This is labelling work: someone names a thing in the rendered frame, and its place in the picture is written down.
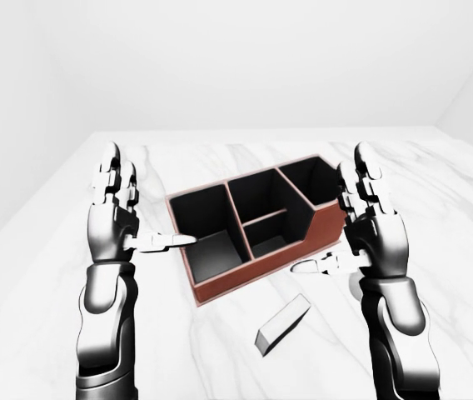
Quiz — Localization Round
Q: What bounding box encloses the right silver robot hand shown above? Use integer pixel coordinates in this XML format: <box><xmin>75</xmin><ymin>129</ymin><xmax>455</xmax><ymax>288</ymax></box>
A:
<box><xmin>289</xmin><ymin>141</ymin><xmax>411</xmax><ymax>282</ymax></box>

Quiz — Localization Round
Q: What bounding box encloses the white book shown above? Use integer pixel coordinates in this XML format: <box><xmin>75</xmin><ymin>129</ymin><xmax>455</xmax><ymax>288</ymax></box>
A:
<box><xmin>255</xmin><ymin>293</ymin><xmax>312</xmax><ymax>358</ymax></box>

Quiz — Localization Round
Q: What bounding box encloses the red-brown desk caddy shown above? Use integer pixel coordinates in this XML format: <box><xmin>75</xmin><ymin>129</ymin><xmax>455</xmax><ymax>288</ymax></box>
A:
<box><xmin>165</xmin><ymin>154</ymin><xmax>349</xmax><ymax>308</ymax></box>

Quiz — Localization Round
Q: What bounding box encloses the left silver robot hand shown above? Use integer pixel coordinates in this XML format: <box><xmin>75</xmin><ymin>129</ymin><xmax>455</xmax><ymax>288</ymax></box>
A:
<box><xmin>87</xmin><ymin>141</ymin><xmax>198</xmax><ymax>264</ymax></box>

